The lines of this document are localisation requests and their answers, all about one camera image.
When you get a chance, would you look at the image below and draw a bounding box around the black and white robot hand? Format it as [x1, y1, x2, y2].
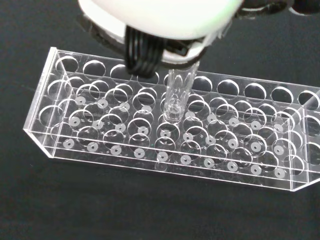
[76, 0, 320, 77]

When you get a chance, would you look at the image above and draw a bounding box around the clear acrylic test tube rack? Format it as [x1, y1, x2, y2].
[22, 46, 320, 193]

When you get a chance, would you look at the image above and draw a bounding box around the black bench cloth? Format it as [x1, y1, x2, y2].
[0, 0, 320, 240]

